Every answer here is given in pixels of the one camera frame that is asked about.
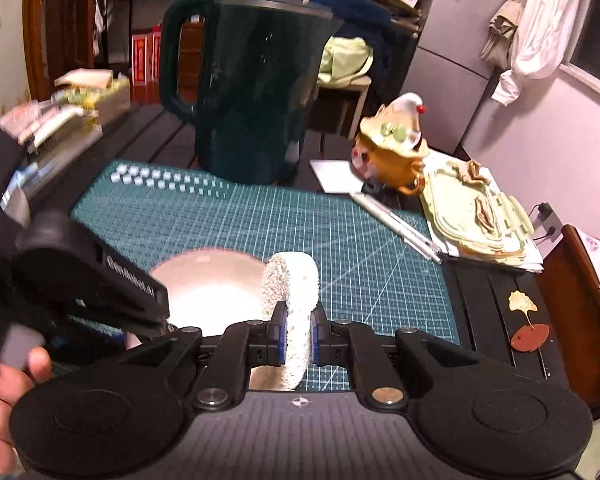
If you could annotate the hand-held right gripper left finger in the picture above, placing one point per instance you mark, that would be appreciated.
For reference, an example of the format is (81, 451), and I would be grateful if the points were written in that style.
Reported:
(279, 335)

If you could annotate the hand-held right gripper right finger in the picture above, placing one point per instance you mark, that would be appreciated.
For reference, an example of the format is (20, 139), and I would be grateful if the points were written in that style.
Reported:
(316, 335)

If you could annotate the white loofah sponge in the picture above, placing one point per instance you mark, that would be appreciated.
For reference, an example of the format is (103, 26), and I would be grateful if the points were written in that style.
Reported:
(292, 280)

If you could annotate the white ceramic bowl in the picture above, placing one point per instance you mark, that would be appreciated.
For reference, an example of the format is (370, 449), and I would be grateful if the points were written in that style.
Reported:
(210, 290)

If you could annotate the green cutting mat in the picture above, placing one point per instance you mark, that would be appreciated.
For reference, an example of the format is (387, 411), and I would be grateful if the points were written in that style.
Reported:
(280, 220)

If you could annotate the white pen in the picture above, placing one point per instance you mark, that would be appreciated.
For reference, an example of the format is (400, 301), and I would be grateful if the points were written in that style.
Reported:
(380, 212)

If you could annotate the clear pen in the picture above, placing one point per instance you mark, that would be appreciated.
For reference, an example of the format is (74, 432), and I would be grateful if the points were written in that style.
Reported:
(420, 237)

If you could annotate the stack of books and papers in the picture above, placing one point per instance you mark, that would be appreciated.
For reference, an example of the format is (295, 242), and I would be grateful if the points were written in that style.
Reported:
(75, 105)

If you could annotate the white note paper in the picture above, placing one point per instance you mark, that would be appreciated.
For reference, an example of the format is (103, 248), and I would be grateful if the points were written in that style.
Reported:
(335, 175)

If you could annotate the stack of pale green lids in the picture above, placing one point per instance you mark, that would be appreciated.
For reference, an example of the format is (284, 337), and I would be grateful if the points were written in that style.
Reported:
(460, 215)

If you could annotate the orange cat teapot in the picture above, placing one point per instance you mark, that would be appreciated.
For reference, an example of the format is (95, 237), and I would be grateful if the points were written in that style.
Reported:
(390, 160)

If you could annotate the yellow ginkgo leaf ornament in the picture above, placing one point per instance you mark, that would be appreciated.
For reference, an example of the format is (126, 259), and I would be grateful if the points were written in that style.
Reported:
(522, 302)

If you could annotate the brown leaf-shaped coaster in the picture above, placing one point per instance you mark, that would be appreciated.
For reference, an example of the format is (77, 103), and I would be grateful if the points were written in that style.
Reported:
(530, 337)

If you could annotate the red boxes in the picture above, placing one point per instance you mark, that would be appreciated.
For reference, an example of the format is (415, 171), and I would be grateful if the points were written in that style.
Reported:
(145, 57)

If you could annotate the white stool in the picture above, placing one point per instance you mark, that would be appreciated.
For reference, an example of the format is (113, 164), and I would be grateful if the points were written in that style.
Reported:
(350, 95)

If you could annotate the dark green kettle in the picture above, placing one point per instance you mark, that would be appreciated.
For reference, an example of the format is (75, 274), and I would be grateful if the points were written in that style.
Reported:
(260, 90)

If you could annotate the wooden side cabinet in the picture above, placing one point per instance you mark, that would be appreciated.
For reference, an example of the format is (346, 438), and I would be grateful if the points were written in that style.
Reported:
(580, 320)

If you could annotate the pale green bag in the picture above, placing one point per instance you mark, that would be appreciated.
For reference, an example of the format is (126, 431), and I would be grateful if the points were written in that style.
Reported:
(342, 60)

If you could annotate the grey refrigerator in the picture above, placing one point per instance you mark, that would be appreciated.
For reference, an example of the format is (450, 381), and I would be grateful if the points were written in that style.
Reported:
(445, 60)

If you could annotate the navy blue cloth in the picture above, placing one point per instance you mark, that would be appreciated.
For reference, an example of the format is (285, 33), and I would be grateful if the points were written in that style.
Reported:
(360, 15)

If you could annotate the beige hanging bag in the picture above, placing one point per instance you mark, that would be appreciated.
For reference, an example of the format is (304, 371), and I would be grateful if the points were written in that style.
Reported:
(502, 30)

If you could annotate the white hanging cloth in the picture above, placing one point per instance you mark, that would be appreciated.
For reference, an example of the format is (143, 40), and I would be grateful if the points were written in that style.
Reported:
(545, 25)

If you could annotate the wall power adapter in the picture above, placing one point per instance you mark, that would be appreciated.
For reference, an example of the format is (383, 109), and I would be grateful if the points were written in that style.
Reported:
(545, 215)

